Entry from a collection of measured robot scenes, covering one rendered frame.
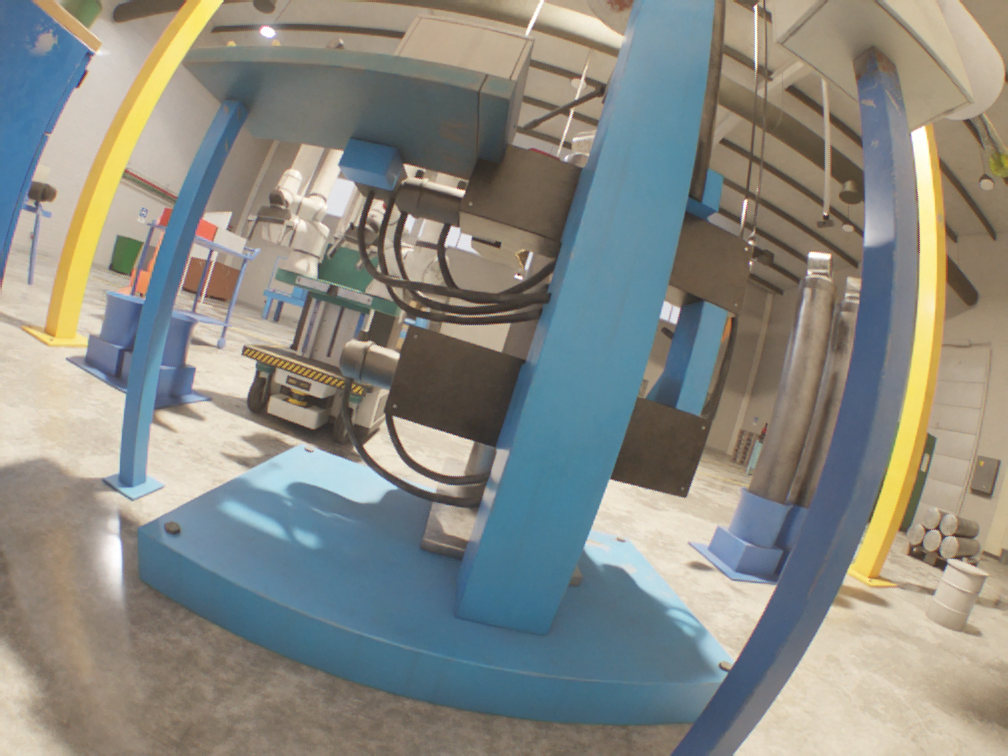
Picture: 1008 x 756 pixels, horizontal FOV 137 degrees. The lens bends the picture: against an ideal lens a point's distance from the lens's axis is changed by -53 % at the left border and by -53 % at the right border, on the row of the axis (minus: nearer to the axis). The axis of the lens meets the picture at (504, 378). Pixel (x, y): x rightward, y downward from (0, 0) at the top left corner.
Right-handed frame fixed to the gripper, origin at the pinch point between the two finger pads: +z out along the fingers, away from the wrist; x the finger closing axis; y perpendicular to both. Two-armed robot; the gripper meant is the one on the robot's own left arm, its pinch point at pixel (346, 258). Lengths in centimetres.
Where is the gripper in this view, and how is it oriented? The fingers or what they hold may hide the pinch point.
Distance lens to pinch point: 156.4
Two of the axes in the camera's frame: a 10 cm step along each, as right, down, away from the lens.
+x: 9.1, 4.1, -0.5
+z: -4.0, 8.4, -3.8
